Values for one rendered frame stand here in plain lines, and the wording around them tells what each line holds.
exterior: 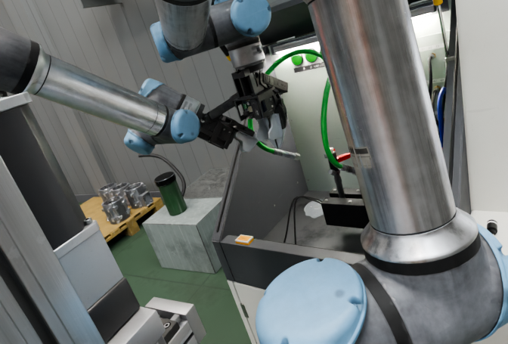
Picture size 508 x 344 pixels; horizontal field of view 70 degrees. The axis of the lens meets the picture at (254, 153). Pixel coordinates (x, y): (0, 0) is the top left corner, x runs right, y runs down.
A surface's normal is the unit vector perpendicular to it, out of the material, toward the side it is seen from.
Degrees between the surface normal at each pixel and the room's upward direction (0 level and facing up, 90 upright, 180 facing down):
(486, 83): 76
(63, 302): 90
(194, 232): 90
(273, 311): 8
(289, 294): 8
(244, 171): 90
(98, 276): 90
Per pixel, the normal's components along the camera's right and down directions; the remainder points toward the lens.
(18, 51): 0.66, -0.22
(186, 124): 0.74, -0.01
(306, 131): -0.57, 0.42
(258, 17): 0.24, 0.24
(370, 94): -0.39, 0.32
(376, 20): 0.00, 0.21
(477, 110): -0.62, 0.19
